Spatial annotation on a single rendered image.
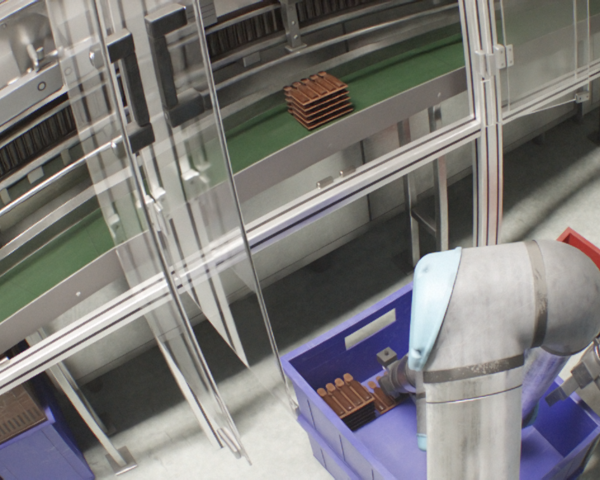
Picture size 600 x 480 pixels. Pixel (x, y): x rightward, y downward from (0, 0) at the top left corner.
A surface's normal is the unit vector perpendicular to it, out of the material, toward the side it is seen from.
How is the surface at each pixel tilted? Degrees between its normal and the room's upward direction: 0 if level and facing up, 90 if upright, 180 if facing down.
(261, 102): 90
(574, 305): 61
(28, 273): 2
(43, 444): 90
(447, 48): 2
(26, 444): 90
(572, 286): 41
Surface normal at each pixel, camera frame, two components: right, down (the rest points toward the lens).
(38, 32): 0.54, 0.54
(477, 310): -0.09, -0.12
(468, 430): -0.32, -0.09
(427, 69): -0.16, -0.69
